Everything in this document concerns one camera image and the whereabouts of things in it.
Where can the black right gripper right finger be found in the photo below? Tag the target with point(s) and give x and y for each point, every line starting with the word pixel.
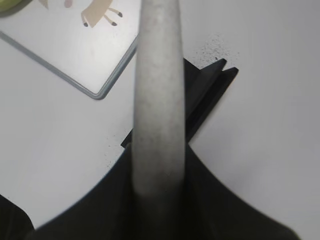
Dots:
pixel 213 212

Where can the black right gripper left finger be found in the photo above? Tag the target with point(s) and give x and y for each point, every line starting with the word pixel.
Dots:
pixel 104 213

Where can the white handled kitchen knife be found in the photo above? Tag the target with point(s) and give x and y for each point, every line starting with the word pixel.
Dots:
pixel 158 137

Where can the yellow plastic banana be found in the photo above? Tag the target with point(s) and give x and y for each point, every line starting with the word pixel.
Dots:
pixel 8 4

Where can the white deer cutting board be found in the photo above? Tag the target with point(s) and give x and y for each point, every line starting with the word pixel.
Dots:
pixel 88 43

